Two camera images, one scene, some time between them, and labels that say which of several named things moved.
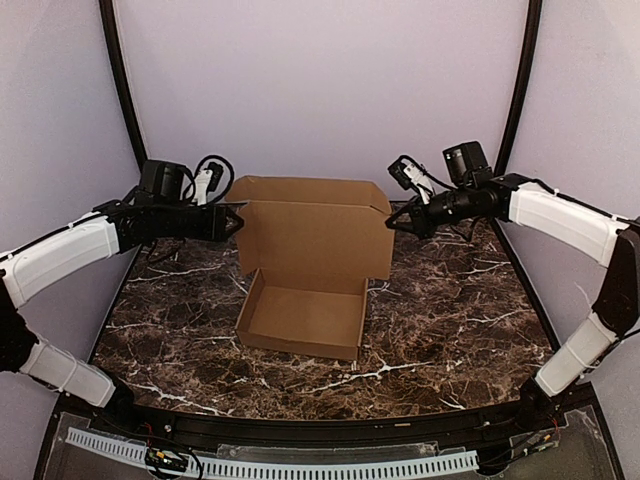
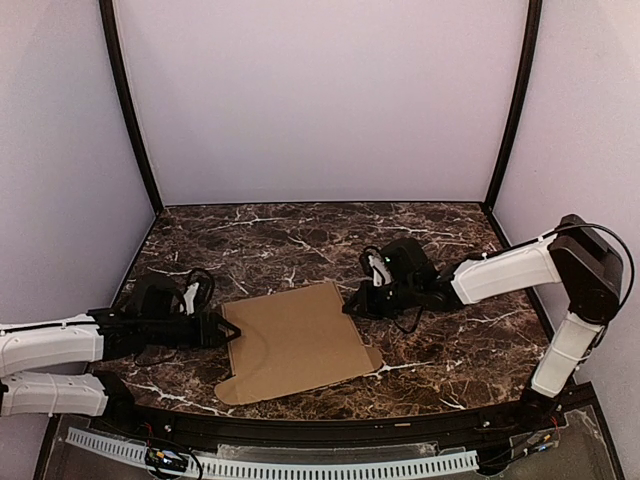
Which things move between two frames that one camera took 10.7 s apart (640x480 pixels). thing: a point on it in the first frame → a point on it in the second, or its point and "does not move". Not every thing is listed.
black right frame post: (535, 15) does not move
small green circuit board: (166, 459) does not move
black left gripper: (219, 222) → (204, 330)
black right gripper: (419, 218) → (369, 300)
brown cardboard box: (311, 244) → (291, 341)
